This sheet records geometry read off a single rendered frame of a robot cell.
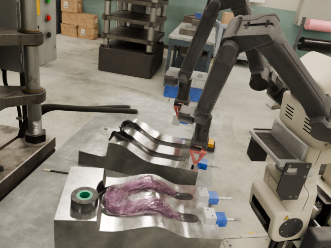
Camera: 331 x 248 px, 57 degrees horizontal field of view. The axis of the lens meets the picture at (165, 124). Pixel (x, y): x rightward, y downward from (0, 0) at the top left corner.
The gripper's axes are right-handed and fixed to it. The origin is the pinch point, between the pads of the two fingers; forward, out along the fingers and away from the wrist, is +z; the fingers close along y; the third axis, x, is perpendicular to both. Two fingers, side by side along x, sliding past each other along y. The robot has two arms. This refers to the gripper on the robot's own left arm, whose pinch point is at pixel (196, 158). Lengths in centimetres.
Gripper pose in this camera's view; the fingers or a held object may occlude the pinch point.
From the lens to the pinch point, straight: 124.8
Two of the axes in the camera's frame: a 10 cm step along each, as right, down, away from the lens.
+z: -1.3, 9.0, 4.3
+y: -2.1, 4.0, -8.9
